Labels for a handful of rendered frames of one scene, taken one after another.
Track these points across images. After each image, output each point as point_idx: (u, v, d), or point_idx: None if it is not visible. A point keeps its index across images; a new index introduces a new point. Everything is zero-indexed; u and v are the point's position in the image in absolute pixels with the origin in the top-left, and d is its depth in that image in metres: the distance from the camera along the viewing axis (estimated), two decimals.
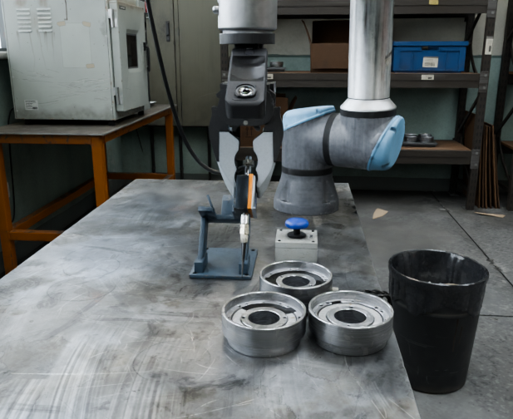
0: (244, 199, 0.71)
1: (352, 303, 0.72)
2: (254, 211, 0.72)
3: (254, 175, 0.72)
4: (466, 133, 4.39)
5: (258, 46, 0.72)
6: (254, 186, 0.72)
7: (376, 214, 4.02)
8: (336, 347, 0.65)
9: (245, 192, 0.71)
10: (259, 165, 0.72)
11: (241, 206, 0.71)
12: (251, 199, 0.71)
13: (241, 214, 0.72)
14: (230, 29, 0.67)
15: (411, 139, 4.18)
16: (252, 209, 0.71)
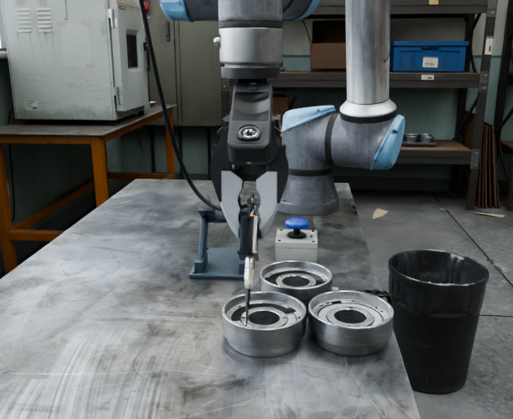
0: (248, 242, 0.67)
1: (352, 303, 0.72)
2: (255, 254, 0.67)
3: (257, 217, 0.68)
4: (466, 133, 4.39)
5: (263, 79, 0.68)
6: (256, 228, 0.68)
7: (376, 214, 4.02)
8: (336, 347, 0.65)
9: (250, 235, 0.67)
10: (262, 206, 0.68)
11: (245, 250, 0.67)
12: (253, 243, 0.67)
13: (245, 258, 0.68)
14: (233, 63, 0.63)
15: (411, 139, 4.18)
16: (254, 253, 0.67)
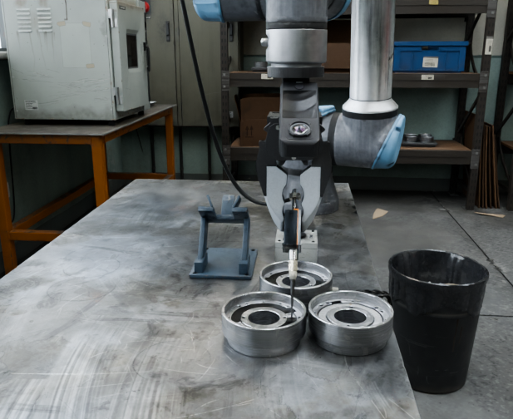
0: (293, 234, 0.70)
1: (352, 303, 0.72)
2: (299, 247, 0.70)
3: (300, 210, 0.71)
4: (466, 133, 4.39)
5: None
6: (300, 221, 0.70)
7: (376, 214, 4.02)
8: (336, 347, 0.65)
9: (294, 228, 0.70)
10: (305, 200, 0.71)
11: (290, 242, 0.69)
12: (297, 235, 0.70)
13: (289, 249, 0.71)
14: (280, 63, 0.66)
15: (411, 139, 4.18)
16: (298, 245, 0.70)
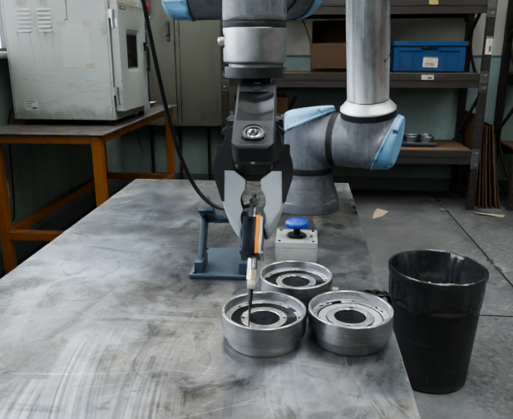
0: (250, 242, 0.67)
1: (352, 303, 0.72)
2: (261, 255, 0.67)
3: (262, 217, 0.68)
4: (466, 133, 4.39)
5: (267, 78, 0.68)
6: (262, 229, 0.67)
7: (376, 214, 4.02)
8: (336, 347, 0.65)
9: (252, 235, 0.67)
10: (267, 206, 0.68)
11: (248, 250, 0.66)
12: (258, 243, 0.67)
13: (248, 258, 0.68)
14: (237, 63, 0.63)
15: (411, 139, 4.18)
16: (259, 253, 0.67)
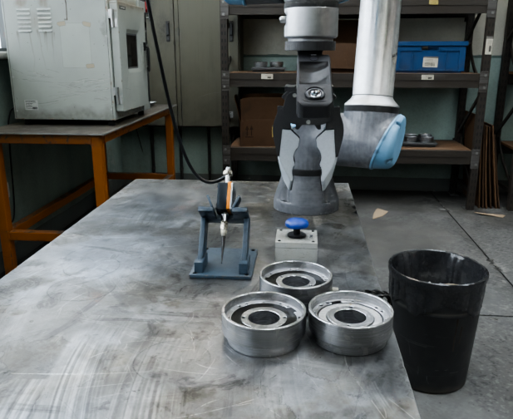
0: (223, 201, 0.90)
1: (352, 303, 0.72)
2: (231, 211, 0.90)
3: (233, 183, 0.91)
4: (466, 133, 4.39)
5: None
6: (232, 191, 0.91)
7: (376, 214, 4.02)
8: (336, 347, 0.65)
9: (224, 196, 0.90)
10: (323, 160, 0.79)
11: (221, 207, 0.90)
12: (229, 202, 0.90)
13: (221, 213, 0.91)
14: (297, 37, 0.74)
15: (411, 139, 4.18)
16: (230, 209, 0.90)
